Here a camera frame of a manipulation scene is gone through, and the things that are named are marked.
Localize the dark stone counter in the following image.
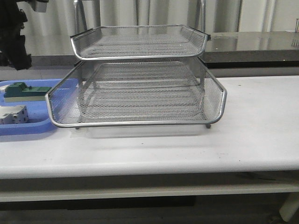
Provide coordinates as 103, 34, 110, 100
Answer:
25, 31, 299, 69

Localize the blue plastic tray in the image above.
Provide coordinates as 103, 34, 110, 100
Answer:
0, 78, 80, 137

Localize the grey metal rack frame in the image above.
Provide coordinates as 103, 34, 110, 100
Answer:
73, 0, 211, 129

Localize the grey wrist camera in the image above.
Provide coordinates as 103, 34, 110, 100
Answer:
29, 0, 49, 13

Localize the green electrical module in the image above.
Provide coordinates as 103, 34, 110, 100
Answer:
4, 82, 51, 102

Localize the clear tape patch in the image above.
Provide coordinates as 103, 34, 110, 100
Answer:
70, 127, 93, 139

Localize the silver mesh tray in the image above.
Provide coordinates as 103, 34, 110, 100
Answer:
71, 24, 209, 60
79, 79, 204, 119
46, 57, 227, 128

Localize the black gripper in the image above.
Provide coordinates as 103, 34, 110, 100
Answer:
0, 0, 32, 70

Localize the white curtain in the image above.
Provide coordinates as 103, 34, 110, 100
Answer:
0, 0, 299, 57

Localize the white circuit breaker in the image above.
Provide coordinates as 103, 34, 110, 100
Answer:
0, 105, 29, 125

